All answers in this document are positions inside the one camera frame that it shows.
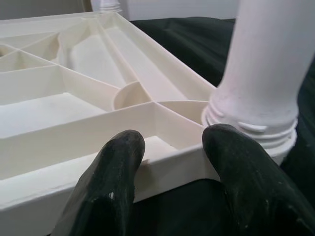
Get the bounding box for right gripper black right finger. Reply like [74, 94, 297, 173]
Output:
[201, 123, 315, 236]

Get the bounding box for white plastic table leg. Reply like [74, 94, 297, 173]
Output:
[91, 0, 123, 13]
[201, 0, 315, 150]

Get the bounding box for white plastic table top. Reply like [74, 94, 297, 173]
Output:
[0, 11, 300, 236]

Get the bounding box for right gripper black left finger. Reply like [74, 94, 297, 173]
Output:
[53, 129, 146, 236]

